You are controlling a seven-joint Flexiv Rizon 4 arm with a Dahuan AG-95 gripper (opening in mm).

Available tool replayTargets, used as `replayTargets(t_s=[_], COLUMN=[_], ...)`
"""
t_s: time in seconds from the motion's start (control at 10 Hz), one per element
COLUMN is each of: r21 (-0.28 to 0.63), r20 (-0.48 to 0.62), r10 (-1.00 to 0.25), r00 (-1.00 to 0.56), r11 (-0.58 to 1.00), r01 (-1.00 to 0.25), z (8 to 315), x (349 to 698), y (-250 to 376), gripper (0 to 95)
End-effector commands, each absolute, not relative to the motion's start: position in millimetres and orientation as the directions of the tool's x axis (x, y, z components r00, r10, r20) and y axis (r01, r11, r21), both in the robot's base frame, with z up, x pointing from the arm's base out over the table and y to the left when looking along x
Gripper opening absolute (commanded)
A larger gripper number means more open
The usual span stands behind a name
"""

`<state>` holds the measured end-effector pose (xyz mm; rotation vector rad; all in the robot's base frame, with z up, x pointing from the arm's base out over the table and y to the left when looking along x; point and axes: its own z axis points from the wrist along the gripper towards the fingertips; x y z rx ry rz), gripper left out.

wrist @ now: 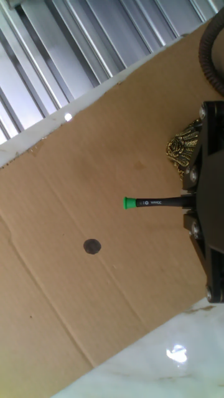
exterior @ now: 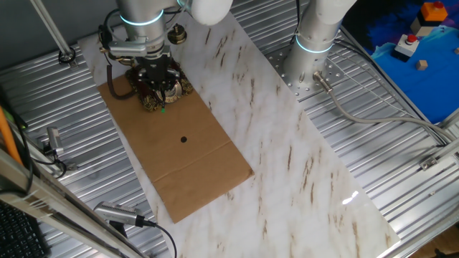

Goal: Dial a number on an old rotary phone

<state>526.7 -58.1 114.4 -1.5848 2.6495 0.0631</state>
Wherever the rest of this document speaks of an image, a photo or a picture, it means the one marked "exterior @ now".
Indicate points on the black screwdriver green cap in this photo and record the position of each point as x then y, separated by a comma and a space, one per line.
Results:
163, 102

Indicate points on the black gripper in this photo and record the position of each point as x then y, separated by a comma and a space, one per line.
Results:
156, 70

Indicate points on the orange pole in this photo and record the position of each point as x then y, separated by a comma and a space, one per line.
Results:
9, 139

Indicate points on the small metal corner bracket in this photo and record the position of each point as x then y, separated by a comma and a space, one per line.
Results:
428, 163

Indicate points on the black keyboard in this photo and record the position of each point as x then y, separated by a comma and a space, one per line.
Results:
18, 236

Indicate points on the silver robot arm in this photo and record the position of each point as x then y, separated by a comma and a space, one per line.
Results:
143, 18

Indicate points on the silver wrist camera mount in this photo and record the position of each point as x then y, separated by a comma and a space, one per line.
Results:
129, 48

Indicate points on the aluminium frame rail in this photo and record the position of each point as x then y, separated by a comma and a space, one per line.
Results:
54, 204

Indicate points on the silver ribbed camera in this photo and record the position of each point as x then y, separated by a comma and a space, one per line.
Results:
114, 212

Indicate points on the blue painted mat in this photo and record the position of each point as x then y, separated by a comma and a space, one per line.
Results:
412, 93

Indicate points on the brown cardboard sheet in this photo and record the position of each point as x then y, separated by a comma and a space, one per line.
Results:
287, 161
179, 161

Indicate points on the orange box red button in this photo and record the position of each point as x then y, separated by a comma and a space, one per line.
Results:
434, 11

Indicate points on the slim aluminium post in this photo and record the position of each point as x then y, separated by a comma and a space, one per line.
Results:
55, 32

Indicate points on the black round dot mark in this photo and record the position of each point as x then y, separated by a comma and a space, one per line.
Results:
184, 139

